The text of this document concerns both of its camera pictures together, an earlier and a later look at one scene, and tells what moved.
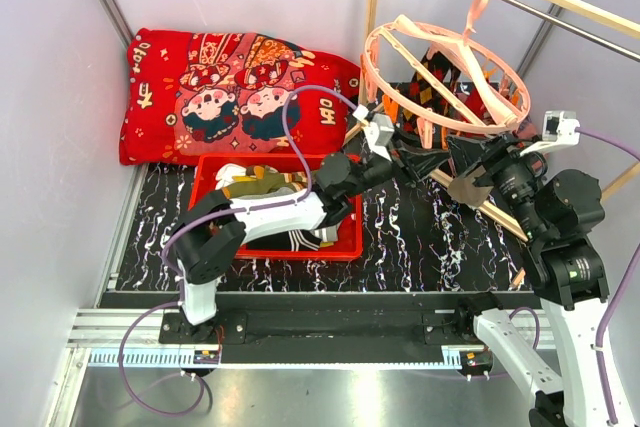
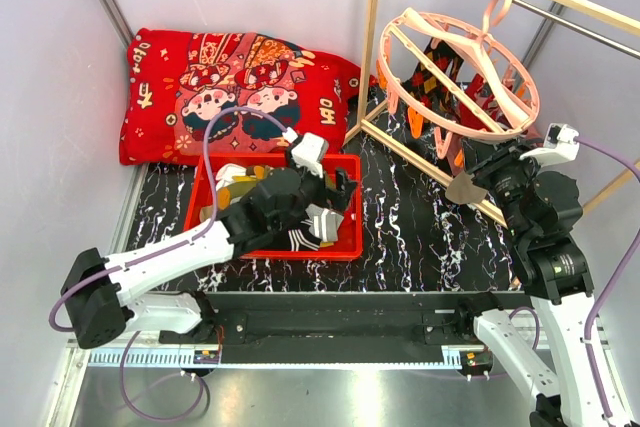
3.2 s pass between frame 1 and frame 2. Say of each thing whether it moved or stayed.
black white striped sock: stayed
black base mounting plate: stayed
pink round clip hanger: moved
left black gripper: moved
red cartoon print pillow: stayed
